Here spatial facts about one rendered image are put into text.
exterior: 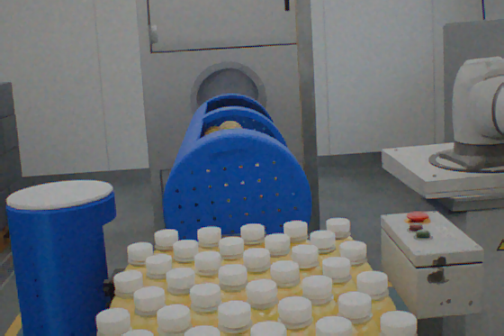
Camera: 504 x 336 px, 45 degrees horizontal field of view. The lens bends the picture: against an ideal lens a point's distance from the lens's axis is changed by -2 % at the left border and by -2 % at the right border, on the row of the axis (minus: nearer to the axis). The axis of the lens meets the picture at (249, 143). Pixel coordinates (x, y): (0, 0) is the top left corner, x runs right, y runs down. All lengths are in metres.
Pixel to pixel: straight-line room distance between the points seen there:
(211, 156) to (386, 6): 5.55
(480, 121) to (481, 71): 0.12
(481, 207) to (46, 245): 1.08
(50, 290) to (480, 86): 1.19
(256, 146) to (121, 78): 5.30
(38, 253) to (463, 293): 1.06
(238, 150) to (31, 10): 5.53
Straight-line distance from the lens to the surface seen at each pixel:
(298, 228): 1.03
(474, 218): 1.64
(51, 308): 1.67
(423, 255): 0.90
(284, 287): 0.86
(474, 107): 1.65
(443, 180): 1.57
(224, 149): 1.16
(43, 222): 1.60
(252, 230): 1.03
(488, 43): 3.79
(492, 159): 1.69
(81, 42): 6.47
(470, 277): 0.94
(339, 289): 0.87
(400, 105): 6.71
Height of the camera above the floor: 1.41
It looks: 10 degrees down
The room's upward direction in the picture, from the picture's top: 3 degrees counter-clockwise
